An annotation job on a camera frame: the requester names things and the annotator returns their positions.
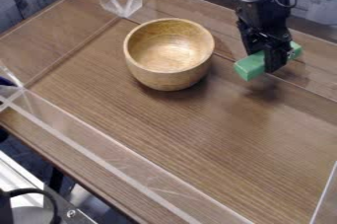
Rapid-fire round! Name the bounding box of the black cable loop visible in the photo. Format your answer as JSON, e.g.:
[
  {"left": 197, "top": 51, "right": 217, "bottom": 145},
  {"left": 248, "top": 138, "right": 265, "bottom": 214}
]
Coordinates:
[{"left": 0, "top": 187, "right": 62, "bottom": 224}]

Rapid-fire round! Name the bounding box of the black table leg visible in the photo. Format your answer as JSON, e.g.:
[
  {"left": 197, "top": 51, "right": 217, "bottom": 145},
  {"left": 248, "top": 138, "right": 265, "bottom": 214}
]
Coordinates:
[{"left": 49, "top": 168, "right": 64, "bottom": 192}]

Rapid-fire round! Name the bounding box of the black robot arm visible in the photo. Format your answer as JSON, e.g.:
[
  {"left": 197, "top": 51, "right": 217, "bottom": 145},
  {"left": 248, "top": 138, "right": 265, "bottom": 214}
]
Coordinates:
[{"left": 236, "top": 0, "right": 293, "bottom": 73}]

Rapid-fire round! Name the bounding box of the clear acrylic corner bracket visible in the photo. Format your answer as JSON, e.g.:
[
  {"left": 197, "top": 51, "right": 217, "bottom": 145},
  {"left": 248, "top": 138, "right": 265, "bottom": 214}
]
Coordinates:
[{"left": 98, "top": 0, "right": 144, "bottom": 18}]

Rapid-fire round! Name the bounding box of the light wooden bowl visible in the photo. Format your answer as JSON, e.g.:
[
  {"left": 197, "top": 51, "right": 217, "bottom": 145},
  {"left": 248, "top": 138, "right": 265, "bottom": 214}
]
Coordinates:
[{"left": 122, "top": 18, "right": 214, "bottom": 91}]

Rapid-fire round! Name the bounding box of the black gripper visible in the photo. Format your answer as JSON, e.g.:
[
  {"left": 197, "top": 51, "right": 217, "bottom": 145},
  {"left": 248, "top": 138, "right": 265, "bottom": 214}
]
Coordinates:
[{"left": 236, "top": 0, "right": 293, "bottom": 73}]

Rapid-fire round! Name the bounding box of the green rectangular block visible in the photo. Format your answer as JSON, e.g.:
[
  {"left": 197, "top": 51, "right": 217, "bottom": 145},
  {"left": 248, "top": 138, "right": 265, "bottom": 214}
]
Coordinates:
[{"left": 233, "top": 41, "right": 302, "bottom": 81}]

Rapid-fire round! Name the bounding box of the grey metal base plate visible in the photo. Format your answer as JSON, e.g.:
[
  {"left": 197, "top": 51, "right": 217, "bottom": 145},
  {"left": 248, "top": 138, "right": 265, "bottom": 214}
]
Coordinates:
[{"left": 0, "top": 187, "right": 98, "bottom": 224}]

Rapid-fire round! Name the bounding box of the clear acrylic front barrier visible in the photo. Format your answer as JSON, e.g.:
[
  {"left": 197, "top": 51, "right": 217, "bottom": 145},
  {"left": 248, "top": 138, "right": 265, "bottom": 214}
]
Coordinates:
[{"left": 0, "top": 66, "right": 253, "bottom": 224}]

